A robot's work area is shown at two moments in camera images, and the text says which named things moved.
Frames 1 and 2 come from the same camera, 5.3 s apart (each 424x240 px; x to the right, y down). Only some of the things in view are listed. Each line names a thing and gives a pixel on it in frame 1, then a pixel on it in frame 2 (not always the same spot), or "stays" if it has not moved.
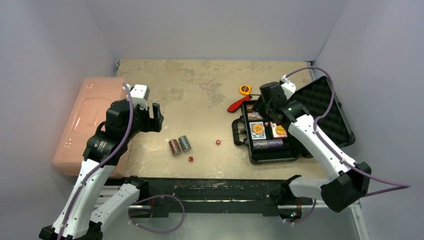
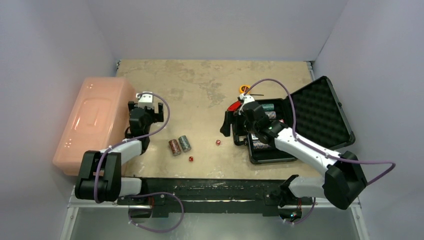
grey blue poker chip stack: [184, 143] stays
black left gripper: [152, 124] stays
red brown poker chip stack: [174, 147] stays
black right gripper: [262, 108] → [238, 114]
